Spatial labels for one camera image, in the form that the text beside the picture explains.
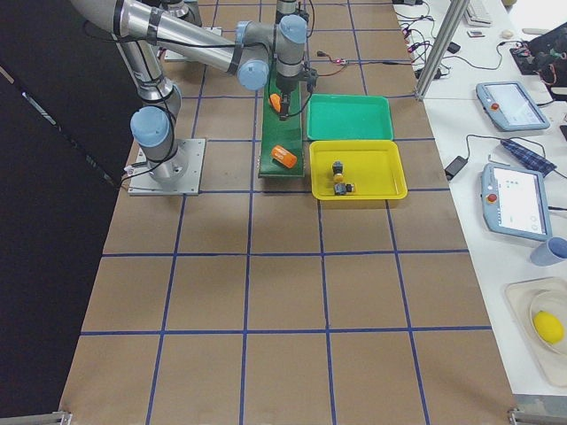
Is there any beige tray with bowl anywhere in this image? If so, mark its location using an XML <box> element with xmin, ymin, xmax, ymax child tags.
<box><xmin>504</xmin><ymin>277</ymin><xmax>566</xmax><ymax>388</ymax></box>

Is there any red black power cable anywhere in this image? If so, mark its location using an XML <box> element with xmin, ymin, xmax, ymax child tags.
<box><xmin>316</xmin><ymin>50</ymin><xmax>417</xmax><ymax>79</ymax></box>

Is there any blue cup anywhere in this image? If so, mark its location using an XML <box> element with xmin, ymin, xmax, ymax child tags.
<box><xmin>530</xmin><ymin>237</ymin><xmax>567</xmax><ymax>267</ymax></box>

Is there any black power adapter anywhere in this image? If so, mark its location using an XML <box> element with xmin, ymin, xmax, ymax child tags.
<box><xmin>444</xmin><ymin>156</ymin><xmax>468</xmax><ymax>181</ymax></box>

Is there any blue checkered cloth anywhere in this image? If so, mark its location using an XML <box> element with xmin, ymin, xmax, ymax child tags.
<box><xmin>501</xmin><ymin>139</ymin><xmax>557</xmax><ymax>177</ymax></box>

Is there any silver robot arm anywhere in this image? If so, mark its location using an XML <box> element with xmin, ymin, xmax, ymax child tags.
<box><xmin>276</xmin><ymin>0</ymin><xmax>309</xmax><ymax>22</ymax></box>
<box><xmin>73</xmin><ymin>1</ymin><xmax>318</xmax><ymax>177</ymax></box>

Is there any aluminium frame post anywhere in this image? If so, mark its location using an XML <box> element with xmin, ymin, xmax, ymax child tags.
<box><xmin>415</xmin><ymin>0</ymin><xmax>469</xmax><ymax>101</ymax></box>

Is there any plain orange cylinder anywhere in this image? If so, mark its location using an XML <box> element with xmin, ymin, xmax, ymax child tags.
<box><xmin>268</xmin><ymin>93</ymin><xmax>282</xmax><ymax>113</ymax></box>

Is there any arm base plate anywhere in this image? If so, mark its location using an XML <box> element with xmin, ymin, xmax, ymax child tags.
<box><xmin>128</xmin><ymin>138</ymin><xmax>206</xmax><ymax>196</ymax></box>

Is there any yellow plastic tray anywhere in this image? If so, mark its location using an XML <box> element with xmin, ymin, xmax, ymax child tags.
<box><xmin>309</xmin><ymin>140</ymin><xmax>408</xmax><ymax>201</ymax></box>

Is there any teach pendant near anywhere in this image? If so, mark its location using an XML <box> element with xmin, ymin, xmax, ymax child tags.
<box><xmin>481</xmin><ymin>163</ymin><xmax>553</xmax><ymax>242</ymax></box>

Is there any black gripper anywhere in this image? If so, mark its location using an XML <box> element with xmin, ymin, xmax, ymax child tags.
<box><xmin>276</xmin><ymin>74</ymin><xmax>317</xmax><ymax>120</ymax></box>

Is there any orange cylinder with 4680 label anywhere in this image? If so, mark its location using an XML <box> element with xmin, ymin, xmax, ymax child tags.
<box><xmin>270</xmin><ymin>145</ymin><xmax>298</xmax><ymax>169</ymax></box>

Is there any teach pendant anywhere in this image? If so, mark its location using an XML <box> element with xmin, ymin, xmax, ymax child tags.
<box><xmin>481</xmin><ymin>163</ymin><xmax>553</xmax><ymax>242</ymax></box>
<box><xmin>475</xmin><ymin>81</ymin><xmax>550</xmax><ymax>132</ymax></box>

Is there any green conveyor belt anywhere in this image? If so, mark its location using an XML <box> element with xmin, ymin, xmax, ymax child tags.
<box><xmin>258</xmin><ymin>71</ymin><xmax>305</xmax><ymax>178</ymax></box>

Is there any teach pendant far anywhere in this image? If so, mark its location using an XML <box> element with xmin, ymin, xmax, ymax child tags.
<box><xmin>475</xmin><ymin>81</ymin><xmax>550</xmax><ymax>132</ymax></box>

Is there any green plastic tray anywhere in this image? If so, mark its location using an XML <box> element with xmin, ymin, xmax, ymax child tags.
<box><xmin>306</xmin><ymin>94</ymin><xmax>393</xmax><ymax>141</ymax></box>

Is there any yellow lemon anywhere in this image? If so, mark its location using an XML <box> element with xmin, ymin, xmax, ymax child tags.
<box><xmin>532</xmin><ymin>311</ymin><xmax>564</xmax><ymax>344</ymax></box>

